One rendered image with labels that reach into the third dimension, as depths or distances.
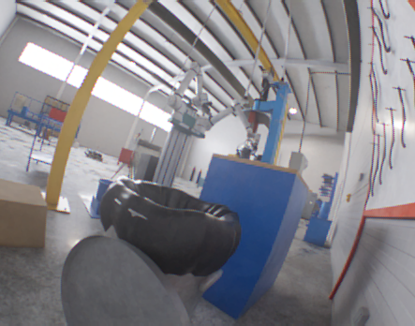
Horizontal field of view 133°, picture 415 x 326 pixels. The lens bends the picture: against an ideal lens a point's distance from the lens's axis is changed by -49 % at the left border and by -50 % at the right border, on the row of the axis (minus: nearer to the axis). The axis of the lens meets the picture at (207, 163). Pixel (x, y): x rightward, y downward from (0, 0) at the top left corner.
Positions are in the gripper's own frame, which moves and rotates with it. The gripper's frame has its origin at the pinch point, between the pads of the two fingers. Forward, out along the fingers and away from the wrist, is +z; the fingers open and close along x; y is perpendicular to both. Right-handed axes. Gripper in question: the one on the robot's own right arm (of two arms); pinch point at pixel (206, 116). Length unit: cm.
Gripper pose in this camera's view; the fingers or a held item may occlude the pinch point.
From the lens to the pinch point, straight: 215.1
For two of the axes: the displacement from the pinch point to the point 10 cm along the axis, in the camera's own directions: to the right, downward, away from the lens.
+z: 1.0, 9.7, -2.3
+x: -5.7, -1.3, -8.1
